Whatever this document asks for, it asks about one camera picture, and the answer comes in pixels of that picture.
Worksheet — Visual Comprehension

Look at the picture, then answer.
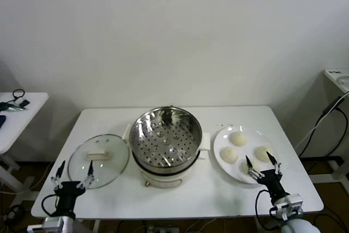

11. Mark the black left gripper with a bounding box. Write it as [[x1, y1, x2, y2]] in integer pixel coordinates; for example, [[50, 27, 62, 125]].
[[51, 160, 95, 214]]

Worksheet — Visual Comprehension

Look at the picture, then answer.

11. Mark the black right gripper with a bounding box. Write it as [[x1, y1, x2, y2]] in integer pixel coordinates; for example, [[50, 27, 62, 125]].
[[245, 151, 289, 204]]

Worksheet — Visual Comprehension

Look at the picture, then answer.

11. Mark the white steamed baozi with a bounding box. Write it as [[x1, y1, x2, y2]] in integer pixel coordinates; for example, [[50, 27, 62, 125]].
[[239, 159, 261, 176], [231, 132, 248, 146], [220, 147, 239, 164], [255, 145, 274, 162]]

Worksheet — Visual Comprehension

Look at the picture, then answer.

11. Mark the round glass pot lid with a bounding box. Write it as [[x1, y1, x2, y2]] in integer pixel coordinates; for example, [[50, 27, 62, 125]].
[[67, 134, 130, 190]]

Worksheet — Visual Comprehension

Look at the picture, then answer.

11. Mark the perforated stainless steamer basket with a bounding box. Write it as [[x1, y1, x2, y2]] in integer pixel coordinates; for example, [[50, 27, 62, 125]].
[[128, 106, 204, 175]]

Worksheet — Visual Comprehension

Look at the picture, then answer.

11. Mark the large white round plate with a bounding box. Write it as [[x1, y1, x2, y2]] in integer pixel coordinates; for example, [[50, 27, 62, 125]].
[[213, 125, 280, 184]]

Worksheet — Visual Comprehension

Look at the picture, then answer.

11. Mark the white side table with tools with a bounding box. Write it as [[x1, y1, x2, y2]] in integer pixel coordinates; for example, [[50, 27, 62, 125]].
[[0, 92, 50, 204]]

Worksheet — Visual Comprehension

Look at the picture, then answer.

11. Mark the white electric cooking pot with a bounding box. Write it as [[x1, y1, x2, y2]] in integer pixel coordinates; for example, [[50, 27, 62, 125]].
[[122, 123, 211, 189]]

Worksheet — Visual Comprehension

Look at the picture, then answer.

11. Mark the white power strip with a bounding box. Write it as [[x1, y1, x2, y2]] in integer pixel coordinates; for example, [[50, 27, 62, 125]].
[[148, 224, 179, 233]]

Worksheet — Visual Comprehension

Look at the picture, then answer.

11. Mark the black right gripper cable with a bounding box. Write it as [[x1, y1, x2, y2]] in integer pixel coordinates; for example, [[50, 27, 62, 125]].
[[255, 188, 276, 231]]

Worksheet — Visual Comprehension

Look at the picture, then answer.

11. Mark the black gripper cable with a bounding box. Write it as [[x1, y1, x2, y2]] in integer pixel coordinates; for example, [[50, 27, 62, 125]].
[[41, 193, 59, 217], [255, 188, 276, 231]]

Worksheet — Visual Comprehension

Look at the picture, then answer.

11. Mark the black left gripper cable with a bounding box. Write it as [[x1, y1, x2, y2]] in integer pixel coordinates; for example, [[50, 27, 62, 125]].
[[41, 193, 59, 217]]

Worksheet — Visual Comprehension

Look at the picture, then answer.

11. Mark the white power cable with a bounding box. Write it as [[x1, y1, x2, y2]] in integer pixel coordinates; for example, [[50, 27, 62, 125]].
[[296, 96, 346, 148]]

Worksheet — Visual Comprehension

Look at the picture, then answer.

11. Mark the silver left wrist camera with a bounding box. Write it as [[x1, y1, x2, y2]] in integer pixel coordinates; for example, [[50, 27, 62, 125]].
[[27, 216, 65, 233]]

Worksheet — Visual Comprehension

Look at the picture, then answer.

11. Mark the black floor cable coil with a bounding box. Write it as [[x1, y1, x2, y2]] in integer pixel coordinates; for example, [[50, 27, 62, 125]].
[[2, 204, 28, 222]]

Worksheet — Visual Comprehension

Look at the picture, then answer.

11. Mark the black power cable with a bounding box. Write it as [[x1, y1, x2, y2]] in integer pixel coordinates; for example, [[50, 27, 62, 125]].
[[299, 107, 349, 159]]

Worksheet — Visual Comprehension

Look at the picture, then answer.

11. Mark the black inline cable adapter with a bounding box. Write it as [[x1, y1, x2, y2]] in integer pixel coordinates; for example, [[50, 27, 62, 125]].
[[322, 95, 343, 115]]

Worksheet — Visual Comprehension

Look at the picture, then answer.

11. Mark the green handled tool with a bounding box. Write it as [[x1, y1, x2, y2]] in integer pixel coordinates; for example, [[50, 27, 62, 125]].
[[0, 101, 27, 112]]

